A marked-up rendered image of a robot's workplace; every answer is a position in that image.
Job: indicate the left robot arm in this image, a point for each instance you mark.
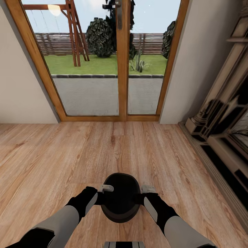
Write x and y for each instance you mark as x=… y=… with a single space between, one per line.
x=55 y=231

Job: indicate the door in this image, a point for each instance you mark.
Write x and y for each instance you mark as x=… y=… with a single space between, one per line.
x=102 y=60

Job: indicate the wood fireplace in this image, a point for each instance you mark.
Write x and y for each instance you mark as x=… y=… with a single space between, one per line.
x=218 y=133

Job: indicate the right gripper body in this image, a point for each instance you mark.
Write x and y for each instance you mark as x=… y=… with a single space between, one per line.
x=139 y=198

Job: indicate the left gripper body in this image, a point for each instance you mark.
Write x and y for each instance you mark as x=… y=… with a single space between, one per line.
x=105 y=198

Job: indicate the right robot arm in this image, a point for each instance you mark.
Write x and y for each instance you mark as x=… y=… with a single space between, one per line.
x=178 y=233

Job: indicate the cauldron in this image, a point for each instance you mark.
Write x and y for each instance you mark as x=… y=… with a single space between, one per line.
x=123 y=208

